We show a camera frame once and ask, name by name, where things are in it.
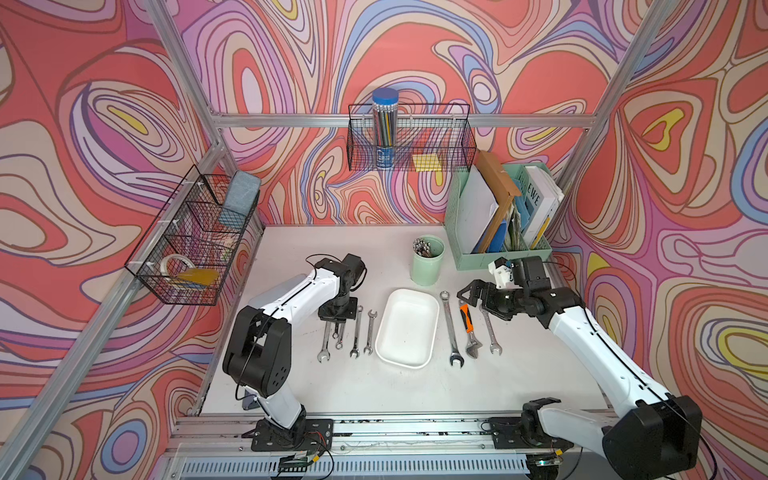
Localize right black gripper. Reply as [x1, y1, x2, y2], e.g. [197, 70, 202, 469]
[458, 279, 528, 319]

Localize thin silver wrench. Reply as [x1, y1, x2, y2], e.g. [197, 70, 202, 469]
[334, 322, 346, 350]

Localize silver double open-end wrench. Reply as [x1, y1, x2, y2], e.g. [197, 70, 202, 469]
[481, 308, 503, 356]

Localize small silver ring wrench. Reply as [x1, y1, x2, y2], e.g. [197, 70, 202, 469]
[349, 304, 363, 359]

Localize silver 19 combination wrench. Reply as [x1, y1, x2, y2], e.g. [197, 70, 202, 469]
[317, 321, 333, 363]

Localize orange handle adjustable wrench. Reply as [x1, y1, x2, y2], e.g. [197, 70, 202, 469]
[459, 300, 482, 359]

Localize white plastic storage box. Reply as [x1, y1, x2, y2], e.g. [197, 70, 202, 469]
[375, 288, 439, 370]

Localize large silver combination wrench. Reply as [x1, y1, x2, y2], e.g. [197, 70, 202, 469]
[439, 291, 464, 368]

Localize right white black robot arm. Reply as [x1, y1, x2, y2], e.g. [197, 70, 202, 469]
[457, 280, 702, 479]

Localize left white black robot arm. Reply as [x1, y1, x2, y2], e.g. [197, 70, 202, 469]
[222, 267, 365, 451]

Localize translucent box lid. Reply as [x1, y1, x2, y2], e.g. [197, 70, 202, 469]
[247, 275, 305, 309]

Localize green file organizer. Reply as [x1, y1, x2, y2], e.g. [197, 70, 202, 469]
[444, 167, 552, 271]

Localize green cup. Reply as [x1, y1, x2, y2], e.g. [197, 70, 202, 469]
[410, 235, 445, 287]

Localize drill bits in cup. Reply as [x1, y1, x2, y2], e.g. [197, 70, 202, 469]
[413, 238, 433, 258]

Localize white paper folder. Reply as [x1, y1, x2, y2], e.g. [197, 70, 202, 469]
[456, 166, 498, 254]

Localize brown cardboard folder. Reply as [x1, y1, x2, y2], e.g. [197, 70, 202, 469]
[475, 151, 521, 253]

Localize white book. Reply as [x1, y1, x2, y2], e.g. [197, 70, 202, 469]
[523, 165, 564, 250]

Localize yellow pad in basket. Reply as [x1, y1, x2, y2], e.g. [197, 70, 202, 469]
[173, 268, 220, 288]

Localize grey sponge block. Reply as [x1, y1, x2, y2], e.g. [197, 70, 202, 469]
[223, 171, 262, 216]

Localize yellow sticky notes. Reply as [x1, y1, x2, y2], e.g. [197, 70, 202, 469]
[411, 153, 443, 173]

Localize clear tape roll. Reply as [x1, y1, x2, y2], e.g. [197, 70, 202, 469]
[159, 254, 196, 277]

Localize blue lid pencil tube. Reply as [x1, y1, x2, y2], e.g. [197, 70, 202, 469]
[372, 87, 399, 169]

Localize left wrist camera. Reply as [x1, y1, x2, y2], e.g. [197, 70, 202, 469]
[313, 253, 367, 294]

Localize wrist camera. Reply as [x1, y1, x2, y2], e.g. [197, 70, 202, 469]
[313, 253, 367, 294]
[488, 257, 551, 293]

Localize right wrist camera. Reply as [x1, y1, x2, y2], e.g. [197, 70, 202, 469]
[488, 257, 551, 293]

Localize grey bracket on table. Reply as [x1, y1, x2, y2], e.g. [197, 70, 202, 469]
[241, 394, 260, 411]

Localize black wire basket left wall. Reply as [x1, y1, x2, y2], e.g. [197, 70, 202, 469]
[124, 166, 260, 306]

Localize black wire basket wall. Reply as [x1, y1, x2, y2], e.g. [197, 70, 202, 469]
[347, 101, 477, 172]
[124, 166, 260, 306]

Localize black wire basket back wall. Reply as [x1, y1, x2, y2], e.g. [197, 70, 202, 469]
[347, 101, 477, 172]

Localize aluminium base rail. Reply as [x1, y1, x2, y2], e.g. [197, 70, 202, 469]
[152, 412, 617, 479]

